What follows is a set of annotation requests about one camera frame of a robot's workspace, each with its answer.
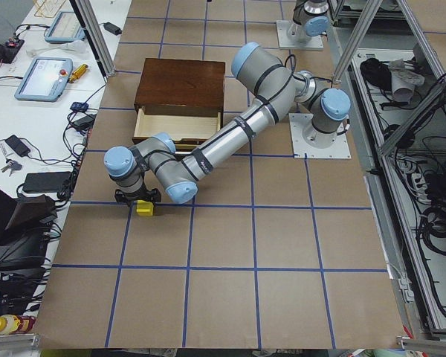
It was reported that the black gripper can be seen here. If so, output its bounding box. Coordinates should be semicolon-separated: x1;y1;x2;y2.
114;184;161;207

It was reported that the yellow block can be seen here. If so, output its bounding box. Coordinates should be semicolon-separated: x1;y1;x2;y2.
136;200;155;216

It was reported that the light wood drawer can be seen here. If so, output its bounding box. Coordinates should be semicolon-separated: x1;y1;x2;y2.
132;106;222;151

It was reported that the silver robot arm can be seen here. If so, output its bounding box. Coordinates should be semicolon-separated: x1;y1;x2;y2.
103;42;351;205
291;0;329;42

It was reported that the dark wooden drawer cabinet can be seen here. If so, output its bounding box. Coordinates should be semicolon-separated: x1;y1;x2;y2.
134;58;225;112

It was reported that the dark brown box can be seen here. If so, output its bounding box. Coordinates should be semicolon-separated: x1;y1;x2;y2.
5;195;57;231

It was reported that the black smartphone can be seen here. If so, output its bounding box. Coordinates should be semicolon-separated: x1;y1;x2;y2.
4;135;30;157

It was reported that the yellow black tool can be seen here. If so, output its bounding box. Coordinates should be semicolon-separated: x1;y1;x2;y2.
68;63;88;83

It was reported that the bunch of keys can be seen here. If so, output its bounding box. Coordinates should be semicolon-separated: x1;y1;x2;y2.
1;158;22;176

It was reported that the near blue teach pendant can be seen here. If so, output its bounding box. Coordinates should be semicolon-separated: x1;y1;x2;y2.
14;57;73;102

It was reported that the blue teach pendant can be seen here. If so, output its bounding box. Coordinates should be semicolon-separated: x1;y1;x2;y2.
44;11;85;44
14;57;73;102

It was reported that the black power adapter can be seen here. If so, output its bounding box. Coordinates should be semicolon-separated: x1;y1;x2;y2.
103;22;122;36

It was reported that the far blue teach pendant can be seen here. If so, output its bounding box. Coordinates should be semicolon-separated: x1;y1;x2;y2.
44;11;85;44

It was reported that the yellow red bottle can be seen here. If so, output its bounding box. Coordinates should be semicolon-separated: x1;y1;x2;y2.
0;314;36;335

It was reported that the white power strip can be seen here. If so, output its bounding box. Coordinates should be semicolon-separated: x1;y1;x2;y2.
408;173;431;205

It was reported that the grey crumpled cloth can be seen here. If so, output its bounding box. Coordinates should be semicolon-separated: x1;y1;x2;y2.
388;59;424;103

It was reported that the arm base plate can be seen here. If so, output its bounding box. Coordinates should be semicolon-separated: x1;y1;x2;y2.
289;113;352;159
276;20;327;51

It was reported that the aluminium frame post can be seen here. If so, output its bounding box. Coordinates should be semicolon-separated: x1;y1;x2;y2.
69;0;115;78

